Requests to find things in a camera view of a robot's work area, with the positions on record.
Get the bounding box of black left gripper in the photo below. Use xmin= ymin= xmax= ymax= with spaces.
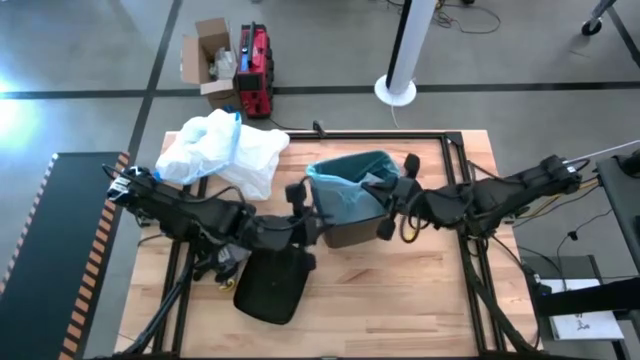
xmin=259 ymin=181 xmax=321 ymax=249

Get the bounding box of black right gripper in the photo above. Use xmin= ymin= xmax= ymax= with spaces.
xmin=360 ymin=153 xmax=424 ymax=242

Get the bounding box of blue plastic trash bag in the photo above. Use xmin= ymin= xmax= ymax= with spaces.
xmin=305 ymin=150 xmax=402 ymax=227

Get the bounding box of black plastic trash bin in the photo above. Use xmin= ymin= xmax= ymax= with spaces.
xmin=319 ymin=212 xmax=391 ymax=250

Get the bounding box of black plastic bin lid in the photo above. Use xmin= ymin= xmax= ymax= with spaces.
xmin=232 ymin=246 xmax=318 ymax=326

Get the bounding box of white plastic trash bag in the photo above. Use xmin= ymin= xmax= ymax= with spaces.
xmin=154 ymin=108 xmax=292 ymax=202

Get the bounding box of grey cloth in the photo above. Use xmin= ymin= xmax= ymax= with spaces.
xmin=212 ymin=244 xmax=252 ymax=271

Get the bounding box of white pole with round base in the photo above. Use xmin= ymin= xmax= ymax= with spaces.
xmin=373 ymin=0 xmax=440 ymax=108

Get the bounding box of red and black toolbox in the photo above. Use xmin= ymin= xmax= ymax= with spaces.
xmin=233 ymin=21 xmax=276 ymax=120

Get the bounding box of open brown cardboard box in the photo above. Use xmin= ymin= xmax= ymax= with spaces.
xmin=179 ymin=16 xmax=242 ymax=110

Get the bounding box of black beam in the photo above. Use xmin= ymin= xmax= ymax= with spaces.
xmin=536 ymin=276 xmax=640 ymax=318

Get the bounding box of black floor mat orange-striped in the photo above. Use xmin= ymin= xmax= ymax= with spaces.
xmin=0 ymin=150 xmax=132 ymax=360

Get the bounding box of white paper sheet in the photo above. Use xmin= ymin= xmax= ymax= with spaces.
xmin=541 ymin=277 xmax=627 ymax=342

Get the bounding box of grey caster leg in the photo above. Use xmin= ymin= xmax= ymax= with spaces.
xmin=579 ymin=0 xmax=619 ymax=37

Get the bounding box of black aluminium table frame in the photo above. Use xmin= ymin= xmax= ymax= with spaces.
xmin=112 ymin=129 xmax=544 ymax=360

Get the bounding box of thin floor cable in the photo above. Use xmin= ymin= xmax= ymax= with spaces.
xmin=430 ymin=0 xmax=502 ymax=36

